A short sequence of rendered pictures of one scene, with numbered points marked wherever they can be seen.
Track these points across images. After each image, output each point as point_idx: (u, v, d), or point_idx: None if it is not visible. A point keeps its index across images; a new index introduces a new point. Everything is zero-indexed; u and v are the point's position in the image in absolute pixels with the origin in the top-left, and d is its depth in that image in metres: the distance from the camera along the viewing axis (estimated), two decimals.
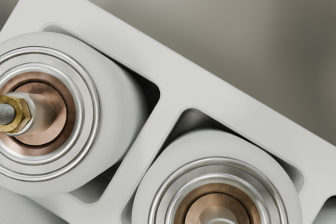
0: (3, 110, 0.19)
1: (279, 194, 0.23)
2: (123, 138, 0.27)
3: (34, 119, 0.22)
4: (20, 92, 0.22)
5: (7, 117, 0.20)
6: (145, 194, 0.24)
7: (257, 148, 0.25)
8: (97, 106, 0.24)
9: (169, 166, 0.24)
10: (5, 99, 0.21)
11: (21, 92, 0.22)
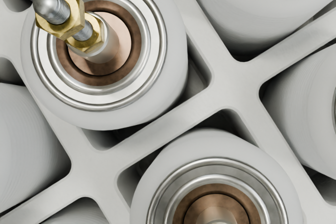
0: None
1: None
2: (324, 168, 0.26)
3: None
4: None
5: None
6: (280, 179, 0.24)
7: None
8: None
9: (292, 217, 0.23)
10: None
11: None
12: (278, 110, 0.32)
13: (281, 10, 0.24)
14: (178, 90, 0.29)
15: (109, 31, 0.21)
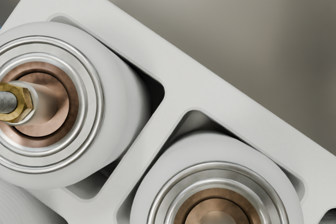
0: (5, 98, 0.19)
1: None
2: (124, 135, 0.26)
3: (36, 110, 0.21)
4: (23, 81, 0.21)
5: (9, 106, 0.19)
6: (167, 167, 0.24)
7: (290, 183, 0.24)
8: (101, 101, 0.24)
9: (203, 155, 0.24)
10: (7, 87, 0.20)
11: (25, 81, 0.21)
12: None
13: None
14: None
15: None
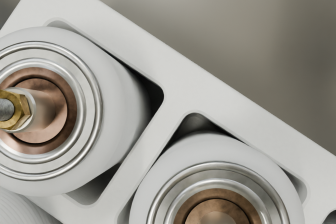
0: (2, 105, 0.19)
1: None
2: (124, 140, 0.26)
3: (34, 117, 0.21)
4: (20, 87, 0.21)
5: (6, 114, 0.19)
6: (177, 160, 0.23)
7: (297, 196, 0.24)
8: (99, 106, 0.23)
9: (215, 154, 0.23)
10: (4, 94, 0.20)
11: (22, 88, 0.21)
12: None
13: None
14: None
15: None
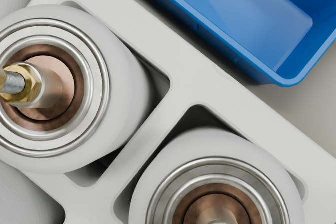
0: None
1: None
2: None
3: None
4: None
5: None
6: None
7: None
8: None
9: None
10: None
11: None
12: None
13: (70, 165, 0.24)
14: None
15: None
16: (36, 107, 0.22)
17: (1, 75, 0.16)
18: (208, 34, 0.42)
